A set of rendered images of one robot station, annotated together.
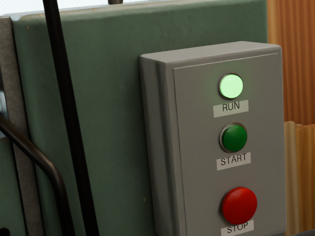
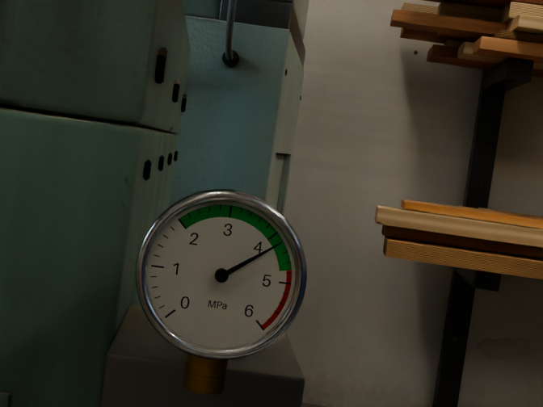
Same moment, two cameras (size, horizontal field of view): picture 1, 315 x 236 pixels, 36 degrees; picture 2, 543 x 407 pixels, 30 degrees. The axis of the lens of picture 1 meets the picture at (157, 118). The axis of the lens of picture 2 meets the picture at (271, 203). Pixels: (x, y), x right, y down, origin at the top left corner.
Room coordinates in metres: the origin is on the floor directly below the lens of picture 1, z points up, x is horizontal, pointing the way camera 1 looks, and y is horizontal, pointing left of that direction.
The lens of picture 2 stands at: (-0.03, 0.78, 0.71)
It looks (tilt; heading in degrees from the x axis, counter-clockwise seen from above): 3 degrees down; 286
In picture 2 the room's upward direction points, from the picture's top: 8 degrees clockwise
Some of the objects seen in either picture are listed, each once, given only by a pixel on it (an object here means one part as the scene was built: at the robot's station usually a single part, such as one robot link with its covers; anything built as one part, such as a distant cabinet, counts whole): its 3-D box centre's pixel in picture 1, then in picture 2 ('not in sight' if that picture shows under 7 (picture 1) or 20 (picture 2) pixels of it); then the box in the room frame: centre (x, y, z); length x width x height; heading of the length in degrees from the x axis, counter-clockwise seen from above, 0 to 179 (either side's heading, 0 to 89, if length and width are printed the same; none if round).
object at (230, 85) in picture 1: (232, 86); not in sight; (0.36, -0.06, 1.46); 0.02 x 0.01 x 0.02; 110
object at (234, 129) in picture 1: (234, 137); not in sight; (0.36, -0.06, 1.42); 0.02 x 0.01 x 0.02; 110
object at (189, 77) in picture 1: (214, 145); not in sight; (0.39, -0.05, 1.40); 0.10 x 0.06 x 0.16; 110
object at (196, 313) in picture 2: not in sight; (217, 292); (0.09, 0.41, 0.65); 0.06 x 0.04 x 0.08; 20
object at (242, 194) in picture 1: (239, 205); not in sight; (0.35, -0.06, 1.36); 0.03 x 0.01 x 0.03; 110
